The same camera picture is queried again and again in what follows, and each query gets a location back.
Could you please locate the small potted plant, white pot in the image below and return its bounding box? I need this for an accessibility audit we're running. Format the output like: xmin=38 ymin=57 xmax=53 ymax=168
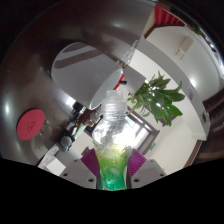
xmin=122 ymin=66 xmax=186 ymax=128

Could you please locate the red carpeted staircase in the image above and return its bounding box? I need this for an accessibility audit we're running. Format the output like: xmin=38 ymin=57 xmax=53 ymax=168
xmin=153 ymin=4 xmax=186 ymax=28

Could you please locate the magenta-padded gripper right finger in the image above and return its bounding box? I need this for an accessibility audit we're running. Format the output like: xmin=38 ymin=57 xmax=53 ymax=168
xmin=127 ymin=148 xmax=167 ymax=190

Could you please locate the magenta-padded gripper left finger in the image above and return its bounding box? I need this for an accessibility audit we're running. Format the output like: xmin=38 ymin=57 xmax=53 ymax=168
xmin=59 ymin=147 xmax=100 ymax=190

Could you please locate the white wall heater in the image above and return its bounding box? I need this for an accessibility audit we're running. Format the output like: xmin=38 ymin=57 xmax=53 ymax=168
xmin=175 ymin=35 xmax=194 ymax=60

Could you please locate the clear bottle with green drink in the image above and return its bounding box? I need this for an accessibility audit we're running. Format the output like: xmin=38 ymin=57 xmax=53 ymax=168
xmin=91 ymin=89 xmax=134 ymax=192

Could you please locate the flat round red coaster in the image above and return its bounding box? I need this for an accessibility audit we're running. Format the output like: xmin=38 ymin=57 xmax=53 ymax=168
xmin=16 ymin=108 xmax=46 ymax=141

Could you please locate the brown glazed double door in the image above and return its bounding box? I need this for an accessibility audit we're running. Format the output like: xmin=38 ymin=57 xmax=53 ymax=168
xmin=125 ymin=111 xmax=161 ymax=156

